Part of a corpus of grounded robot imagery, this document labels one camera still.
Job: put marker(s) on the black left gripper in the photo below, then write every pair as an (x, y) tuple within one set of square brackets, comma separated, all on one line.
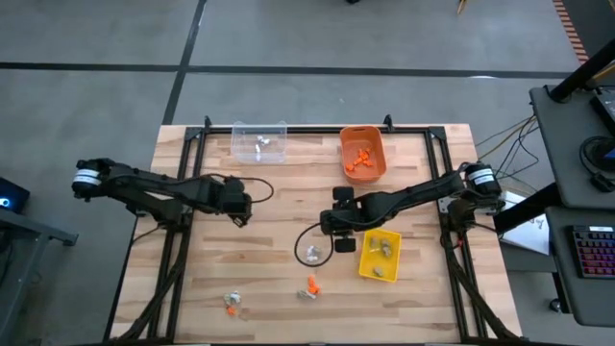
[(233, 199)]

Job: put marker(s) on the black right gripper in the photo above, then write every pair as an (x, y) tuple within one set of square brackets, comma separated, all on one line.
[(343, 216)]

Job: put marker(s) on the yellow plastic basket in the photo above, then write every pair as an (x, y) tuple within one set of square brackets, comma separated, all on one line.
[(367, 262)]

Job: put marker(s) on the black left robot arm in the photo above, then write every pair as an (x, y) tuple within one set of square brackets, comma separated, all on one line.
[(144, 185)]

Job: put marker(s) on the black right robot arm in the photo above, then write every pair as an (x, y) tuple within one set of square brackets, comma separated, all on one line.
[(423, 192)]

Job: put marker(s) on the clear plastic bin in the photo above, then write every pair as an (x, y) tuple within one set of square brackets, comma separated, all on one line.
[(250, 158)]

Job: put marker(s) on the orange plastic bin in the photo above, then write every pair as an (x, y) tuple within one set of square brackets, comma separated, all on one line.
[(351, 139)]

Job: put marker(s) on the white paper sheet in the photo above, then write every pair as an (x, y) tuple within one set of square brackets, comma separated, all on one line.
[(528, 235)]

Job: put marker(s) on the black box with blue light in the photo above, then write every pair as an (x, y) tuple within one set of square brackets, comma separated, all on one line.
[(14, 197)]

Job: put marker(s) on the black caster wheel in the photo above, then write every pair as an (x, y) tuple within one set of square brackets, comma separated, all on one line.
[(555, 305)]

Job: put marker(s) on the grey desk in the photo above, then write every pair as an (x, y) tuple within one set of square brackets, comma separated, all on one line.
[(562, 144), (581, 298)]

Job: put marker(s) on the backlit black keyboard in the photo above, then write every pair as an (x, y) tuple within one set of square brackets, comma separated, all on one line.
[(596, 252)]

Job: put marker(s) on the black headset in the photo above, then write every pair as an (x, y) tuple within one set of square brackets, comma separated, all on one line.
[(600, 183)]

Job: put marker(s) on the black metal pole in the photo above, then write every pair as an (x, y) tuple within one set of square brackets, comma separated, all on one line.
[(581, 72)]

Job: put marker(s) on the black laptop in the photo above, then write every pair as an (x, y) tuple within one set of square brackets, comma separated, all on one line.
[(607, 108)]

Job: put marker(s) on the black metal table frame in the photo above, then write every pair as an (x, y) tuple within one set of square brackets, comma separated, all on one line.
[(312, 130)]

